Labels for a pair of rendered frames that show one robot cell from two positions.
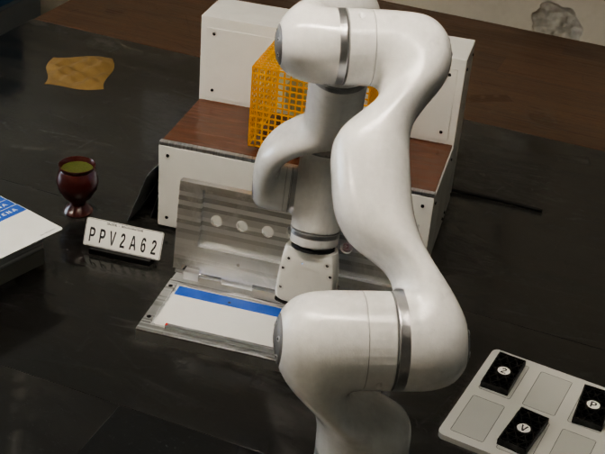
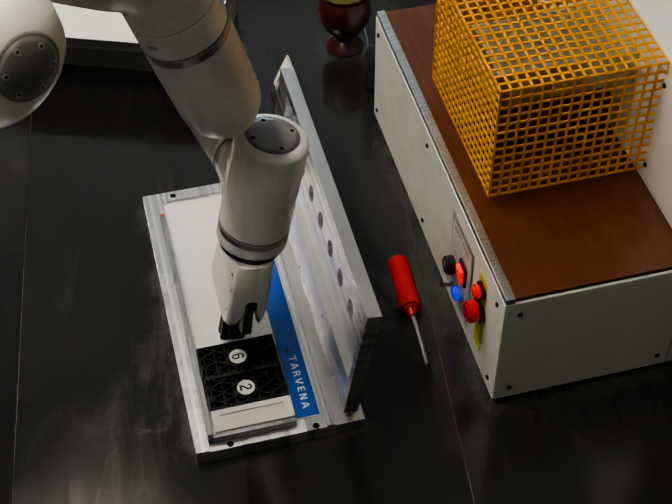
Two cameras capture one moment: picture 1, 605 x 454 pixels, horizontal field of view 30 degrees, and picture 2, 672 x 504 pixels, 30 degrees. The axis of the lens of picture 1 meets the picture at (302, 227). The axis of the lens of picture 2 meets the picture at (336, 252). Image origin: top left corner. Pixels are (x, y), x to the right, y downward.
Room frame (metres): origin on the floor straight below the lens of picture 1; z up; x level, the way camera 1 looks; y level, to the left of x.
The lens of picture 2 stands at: (1.28, -0.96, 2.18)
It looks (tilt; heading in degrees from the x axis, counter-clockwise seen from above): 48 degrees down; 63
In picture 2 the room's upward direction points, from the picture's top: 1 degrees counter-clockwise
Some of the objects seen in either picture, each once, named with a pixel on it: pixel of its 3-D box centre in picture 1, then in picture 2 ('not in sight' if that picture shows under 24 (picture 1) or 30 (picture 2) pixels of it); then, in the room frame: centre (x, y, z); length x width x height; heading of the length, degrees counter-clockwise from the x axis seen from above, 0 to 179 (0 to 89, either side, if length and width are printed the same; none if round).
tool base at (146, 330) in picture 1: (273, 324); (245, 300); (1.65, 0.04, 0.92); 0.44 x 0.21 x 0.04; 77
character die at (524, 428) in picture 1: (523, 431); not in sight; (1.42, -0.38, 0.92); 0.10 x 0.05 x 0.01; 150
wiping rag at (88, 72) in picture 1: (78, 68); not in sight; (2.73, 0.62, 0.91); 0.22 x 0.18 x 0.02; 5
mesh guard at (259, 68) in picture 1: (320, 96); (542, 70); (2.04, -0.01, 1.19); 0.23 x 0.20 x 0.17; 77
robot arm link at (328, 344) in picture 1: (345, 379); not in sight; (1.10, -0.07, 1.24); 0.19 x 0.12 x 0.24; 98
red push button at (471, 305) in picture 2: not in sight; (473, 311); (1.86, -0.18, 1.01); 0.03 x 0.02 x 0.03; 77
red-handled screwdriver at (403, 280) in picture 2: not in sight; (411, 310); (1.83, -0.07, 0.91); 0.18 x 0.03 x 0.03; 73
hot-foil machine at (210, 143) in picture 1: (365, 138); (610, 169); (2.09, -0.11, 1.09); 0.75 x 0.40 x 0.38; 77
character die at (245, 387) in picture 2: not in sight; (246, 389); (1.58, -0.10, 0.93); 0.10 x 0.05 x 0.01; 167
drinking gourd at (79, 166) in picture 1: (77, 187); (344, 18); (2.01, 0.47, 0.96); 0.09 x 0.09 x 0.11
